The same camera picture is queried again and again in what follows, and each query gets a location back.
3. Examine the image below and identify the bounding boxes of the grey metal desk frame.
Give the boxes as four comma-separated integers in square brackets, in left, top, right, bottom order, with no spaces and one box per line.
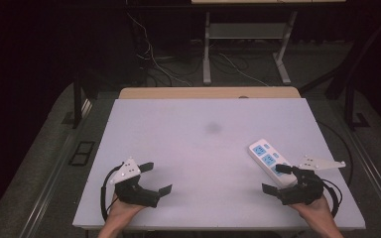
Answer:
[202,11,299,86]

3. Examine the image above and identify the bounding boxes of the person's left hand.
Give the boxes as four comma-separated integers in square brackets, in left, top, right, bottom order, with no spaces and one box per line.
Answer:
[106,194,147,223]

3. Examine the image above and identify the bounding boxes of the black rectangular floor frame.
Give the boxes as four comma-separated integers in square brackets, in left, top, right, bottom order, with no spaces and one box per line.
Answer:
[67,141,96,167]

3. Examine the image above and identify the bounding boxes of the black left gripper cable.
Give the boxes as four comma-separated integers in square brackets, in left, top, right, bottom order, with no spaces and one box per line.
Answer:
[99,164,124,222]

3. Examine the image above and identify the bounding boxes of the white floor cable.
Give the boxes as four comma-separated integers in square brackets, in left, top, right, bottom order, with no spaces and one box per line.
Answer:
[126,12,193,87]
[217,53,270,87]

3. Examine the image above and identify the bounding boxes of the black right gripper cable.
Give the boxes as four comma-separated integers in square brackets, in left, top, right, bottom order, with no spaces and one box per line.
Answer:
[321,178,344,219]

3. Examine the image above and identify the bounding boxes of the black floor cable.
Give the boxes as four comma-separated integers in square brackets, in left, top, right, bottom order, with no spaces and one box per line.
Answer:
[317,120,355,186]

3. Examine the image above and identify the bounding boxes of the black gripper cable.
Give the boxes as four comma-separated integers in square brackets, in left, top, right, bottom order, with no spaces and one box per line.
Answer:
[321,178,344,219]
[99,164,124,222]

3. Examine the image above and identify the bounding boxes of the white power strip blue sockets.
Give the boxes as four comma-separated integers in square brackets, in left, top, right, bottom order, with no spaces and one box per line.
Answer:
[248,138,299,189]

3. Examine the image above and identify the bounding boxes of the person's right hand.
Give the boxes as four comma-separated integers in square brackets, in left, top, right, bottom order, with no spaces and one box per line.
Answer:
[289,194,333,223]

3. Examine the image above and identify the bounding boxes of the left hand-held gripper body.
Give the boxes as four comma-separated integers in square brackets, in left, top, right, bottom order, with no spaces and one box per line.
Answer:
[108,157,162,209]

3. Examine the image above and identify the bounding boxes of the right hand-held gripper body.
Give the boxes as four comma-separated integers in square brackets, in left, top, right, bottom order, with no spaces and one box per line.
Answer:
[277,155,347,206]

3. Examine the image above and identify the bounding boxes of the black metal stand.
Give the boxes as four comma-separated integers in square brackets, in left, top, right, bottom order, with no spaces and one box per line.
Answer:
[71,69,95,130]
[344,73,372,131]

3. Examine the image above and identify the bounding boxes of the metal floor rail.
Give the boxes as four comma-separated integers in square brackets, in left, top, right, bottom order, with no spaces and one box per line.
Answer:
[19,98,94,238]
[346,127,381,229]

